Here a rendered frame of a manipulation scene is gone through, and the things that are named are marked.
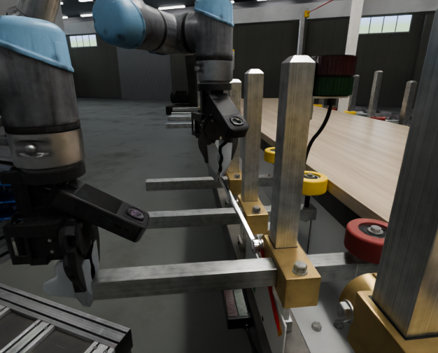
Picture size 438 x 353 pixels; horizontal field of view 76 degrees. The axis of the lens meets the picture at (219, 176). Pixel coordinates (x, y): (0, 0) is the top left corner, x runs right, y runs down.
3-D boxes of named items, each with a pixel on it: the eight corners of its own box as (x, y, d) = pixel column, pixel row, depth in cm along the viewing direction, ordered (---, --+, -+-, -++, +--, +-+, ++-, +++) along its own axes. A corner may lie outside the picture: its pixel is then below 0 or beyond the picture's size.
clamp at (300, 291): (283, 309, 39) (285, 279, 37) (259, 253, 52) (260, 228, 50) (321, 306, 40) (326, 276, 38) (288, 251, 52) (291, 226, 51)
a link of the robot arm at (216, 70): (239, 60, 56) (201, 59, 53) (238, 85, 58) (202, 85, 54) (222, 62, 63) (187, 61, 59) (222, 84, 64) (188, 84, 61)
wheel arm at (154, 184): (146, 194, 88) (145, 181, 86) (147, 190, 91) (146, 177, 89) (282, 188, 92) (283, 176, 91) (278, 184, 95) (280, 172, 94)
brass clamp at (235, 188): (227, 195, 87) (227, 179, 86) (222, 180, 100) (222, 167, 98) (247, 194, 88) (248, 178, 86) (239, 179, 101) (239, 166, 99)
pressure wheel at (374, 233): (353, 310, 42) (366, 243, 38) (328, 274, 50) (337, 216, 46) (403, 305, 43) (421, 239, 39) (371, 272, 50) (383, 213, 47)
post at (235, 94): (228, 224, 99) (229, 78, 83) (227, 219, 102) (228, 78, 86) (238, 223, 99) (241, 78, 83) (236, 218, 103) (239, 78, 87)
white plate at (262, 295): (278, 377, 42) (283, 326, 39) (243, 267, 67) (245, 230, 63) (281, 377, 42) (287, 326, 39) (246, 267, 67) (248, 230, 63)
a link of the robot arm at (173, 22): (124, 8, 54) (173, 3, 50) (157, 19, 64) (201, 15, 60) (128, 53, 57) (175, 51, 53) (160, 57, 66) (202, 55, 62)
